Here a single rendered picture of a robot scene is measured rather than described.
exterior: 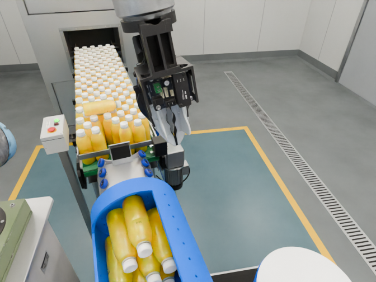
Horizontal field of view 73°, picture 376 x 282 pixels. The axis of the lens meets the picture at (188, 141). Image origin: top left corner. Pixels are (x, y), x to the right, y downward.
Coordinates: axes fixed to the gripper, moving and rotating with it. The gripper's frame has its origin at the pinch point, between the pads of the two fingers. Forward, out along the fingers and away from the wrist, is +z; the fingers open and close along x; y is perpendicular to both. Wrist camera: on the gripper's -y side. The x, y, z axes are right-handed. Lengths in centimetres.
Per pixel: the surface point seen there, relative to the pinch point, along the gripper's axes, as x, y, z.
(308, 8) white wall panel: 371, -426, 75
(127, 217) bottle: -16.7, -17.0, 32.1
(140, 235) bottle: -13.9, -9.2, 32.5
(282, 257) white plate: 24, 0, 53
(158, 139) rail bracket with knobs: 2, -77, 46
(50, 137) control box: -46, -79, 29
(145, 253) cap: -14.0, -5.6, 35.5
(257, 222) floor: 62, -84, 156
